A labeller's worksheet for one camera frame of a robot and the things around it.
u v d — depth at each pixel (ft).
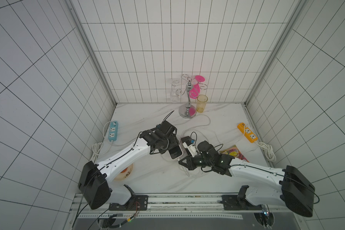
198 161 2.19
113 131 3.29
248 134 3.20
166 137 2.03
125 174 2.70
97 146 3.08
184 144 2.34
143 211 2.34
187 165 2.29
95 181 1.28
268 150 2.88
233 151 2.94
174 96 3.33
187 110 3.70
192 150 2.30
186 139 3.09
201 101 3.43
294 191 1.32
